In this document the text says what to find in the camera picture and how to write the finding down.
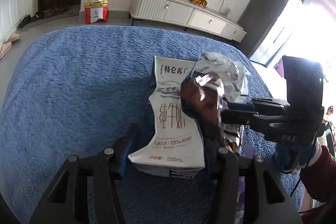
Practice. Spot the golden tiger figurine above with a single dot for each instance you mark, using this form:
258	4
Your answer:
202	3

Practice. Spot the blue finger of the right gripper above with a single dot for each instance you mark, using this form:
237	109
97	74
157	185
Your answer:
237	117
245	107

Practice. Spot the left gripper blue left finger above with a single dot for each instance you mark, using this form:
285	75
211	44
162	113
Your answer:
65	199

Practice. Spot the blue fluffy rug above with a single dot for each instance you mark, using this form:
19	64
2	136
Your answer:
77	90

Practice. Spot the dark brown snack bag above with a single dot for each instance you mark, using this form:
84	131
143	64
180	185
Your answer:
203	99

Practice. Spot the white milk carton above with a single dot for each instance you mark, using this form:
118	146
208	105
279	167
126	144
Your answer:
176	149

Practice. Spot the dark tall cabinet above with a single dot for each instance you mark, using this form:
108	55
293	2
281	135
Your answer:
257	20

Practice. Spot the purple snack wrapper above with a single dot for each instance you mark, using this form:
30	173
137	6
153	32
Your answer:
250	152

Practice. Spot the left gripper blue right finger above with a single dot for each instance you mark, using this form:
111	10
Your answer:
266	200

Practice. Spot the white green printed bag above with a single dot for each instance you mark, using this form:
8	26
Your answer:
233	75

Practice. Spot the blue gloved right hand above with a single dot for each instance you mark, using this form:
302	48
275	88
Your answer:
287	158

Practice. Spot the white tv cabinet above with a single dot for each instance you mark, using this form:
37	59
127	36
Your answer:
186	14

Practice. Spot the dark doormat with shoes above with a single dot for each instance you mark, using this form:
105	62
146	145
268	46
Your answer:
42	17

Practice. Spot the red white shopping bag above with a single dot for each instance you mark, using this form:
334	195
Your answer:
96	10

